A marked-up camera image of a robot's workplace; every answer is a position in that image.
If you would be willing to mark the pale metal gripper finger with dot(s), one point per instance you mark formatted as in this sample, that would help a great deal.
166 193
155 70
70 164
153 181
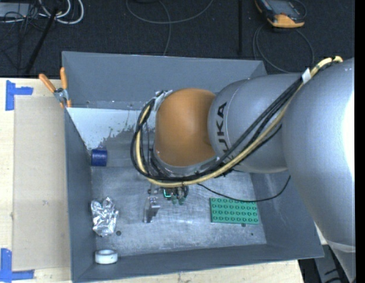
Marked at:
147 214
154 205

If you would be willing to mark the grey metal bin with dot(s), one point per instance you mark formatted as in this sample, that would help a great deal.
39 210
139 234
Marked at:
182 231

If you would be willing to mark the crumpled silver foil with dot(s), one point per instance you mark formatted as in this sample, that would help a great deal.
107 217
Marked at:
104 217

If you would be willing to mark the white tape roll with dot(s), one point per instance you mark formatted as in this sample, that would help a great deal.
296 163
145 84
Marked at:
106 257

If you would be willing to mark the blue cylinder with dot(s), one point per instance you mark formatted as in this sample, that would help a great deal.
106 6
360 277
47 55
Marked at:
99 157

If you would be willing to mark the green studded flat plate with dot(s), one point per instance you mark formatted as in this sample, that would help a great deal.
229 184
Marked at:
233 211

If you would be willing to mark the pale brown flat board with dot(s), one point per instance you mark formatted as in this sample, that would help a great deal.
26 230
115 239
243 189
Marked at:
37 187

